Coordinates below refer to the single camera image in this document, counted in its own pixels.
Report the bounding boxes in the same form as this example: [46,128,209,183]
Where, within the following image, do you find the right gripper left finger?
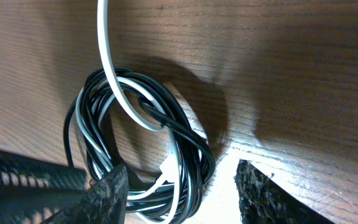
[0,150,129,223]

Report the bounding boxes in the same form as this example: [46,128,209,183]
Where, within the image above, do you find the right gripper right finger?
[235,160,332,224]

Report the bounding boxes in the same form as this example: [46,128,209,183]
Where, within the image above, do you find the black usb cable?
[62,66,216,223]

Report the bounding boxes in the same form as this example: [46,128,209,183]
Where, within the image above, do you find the white usb cable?
[75,0,183,224]

